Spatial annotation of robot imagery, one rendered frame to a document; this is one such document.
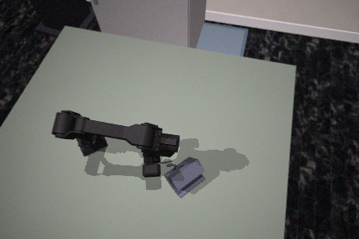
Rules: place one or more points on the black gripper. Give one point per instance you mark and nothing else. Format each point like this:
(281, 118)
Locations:
(152, 168)

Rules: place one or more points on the grey sloped panel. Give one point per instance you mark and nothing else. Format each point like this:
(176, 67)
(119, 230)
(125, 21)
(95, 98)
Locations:
(185, 176)

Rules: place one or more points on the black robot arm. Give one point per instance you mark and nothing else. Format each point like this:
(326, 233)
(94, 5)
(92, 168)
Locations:
(71, 125)

